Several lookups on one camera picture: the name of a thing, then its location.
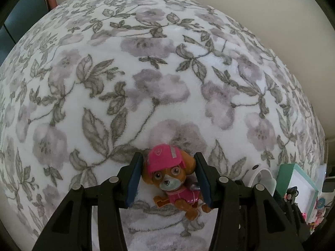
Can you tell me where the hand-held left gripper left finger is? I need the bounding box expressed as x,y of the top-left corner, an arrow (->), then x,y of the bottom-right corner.
31,152 -> 143,251

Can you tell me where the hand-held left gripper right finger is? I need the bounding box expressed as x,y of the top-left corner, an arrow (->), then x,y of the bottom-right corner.
194,152 -> 305,251

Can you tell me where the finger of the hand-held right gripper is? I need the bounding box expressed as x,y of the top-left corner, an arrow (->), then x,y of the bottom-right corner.
284,187 -> 312,241

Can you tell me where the teal and white box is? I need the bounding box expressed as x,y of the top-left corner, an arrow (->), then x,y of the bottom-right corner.
277,163 -> 319,221

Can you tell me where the pink-capped dog toy figure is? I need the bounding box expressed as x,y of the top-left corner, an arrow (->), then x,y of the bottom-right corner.
141,143 -> 211,221

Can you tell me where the pile of colourful toys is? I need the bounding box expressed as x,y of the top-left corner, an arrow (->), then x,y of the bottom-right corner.
301,196 -> 326,233

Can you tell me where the white charger cube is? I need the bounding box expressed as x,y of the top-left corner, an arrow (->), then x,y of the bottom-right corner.
246,163 -> 278,196

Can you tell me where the floral blanket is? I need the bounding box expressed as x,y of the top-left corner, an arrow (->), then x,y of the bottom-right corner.
0,0 -> 326,251

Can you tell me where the dark teal panel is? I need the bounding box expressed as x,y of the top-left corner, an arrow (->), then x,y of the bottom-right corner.
0,3 -> 29,63

